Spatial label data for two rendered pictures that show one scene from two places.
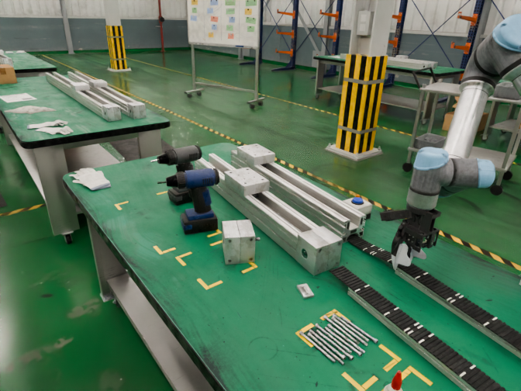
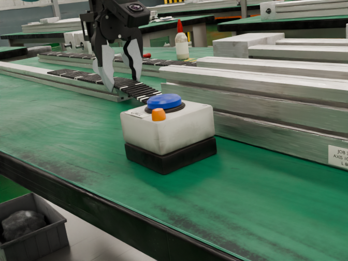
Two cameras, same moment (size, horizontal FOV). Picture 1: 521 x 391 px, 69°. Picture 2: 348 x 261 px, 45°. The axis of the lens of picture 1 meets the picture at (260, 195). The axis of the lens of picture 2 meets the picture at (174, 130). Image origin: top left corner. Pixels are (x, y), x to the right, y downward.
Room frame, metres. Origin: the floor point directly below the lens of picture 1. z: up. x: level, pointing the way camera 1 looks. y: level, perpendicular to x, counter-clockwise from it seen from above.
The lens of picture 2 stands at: (1.75, -0.38, 0.96)
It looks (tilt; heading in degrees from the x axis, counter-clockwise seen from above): 18 degrees down; 177
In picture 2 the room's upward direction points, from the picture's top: 7 degrees counter-clockwise
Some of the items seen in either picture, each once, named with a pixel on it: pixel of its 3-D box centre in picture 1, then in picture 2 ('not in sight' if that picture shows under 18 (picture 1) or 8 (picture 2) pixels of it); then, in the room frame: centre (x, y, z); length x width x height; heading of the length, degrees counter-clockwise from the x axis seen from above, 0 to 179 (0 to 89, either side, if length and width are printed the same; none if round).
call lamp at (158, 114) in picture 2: not in sight; (158, 113); (1.32, -0.37, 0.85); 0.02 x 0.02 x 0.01
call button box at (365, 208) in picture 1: (354, 209); (173, 129); (1.27, -0.36, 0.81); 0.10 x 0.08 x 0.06; 122
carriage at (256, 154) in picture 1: (255, 157); not in sight; (1.66, 0.03, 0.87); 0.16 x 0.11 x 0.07; 32
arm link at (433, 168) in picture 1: (429, 171); not in sight; (0.92, -0.44, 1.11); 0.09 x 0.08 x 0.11; 88
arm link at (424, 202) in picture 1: (422, 197); not in sight; (0.92, -0.44, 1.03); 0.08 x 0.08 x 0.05
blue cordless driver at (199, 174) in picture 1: (189, 201); not in sight; (1.15, 0.24, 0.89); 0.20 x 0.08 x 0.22; 111
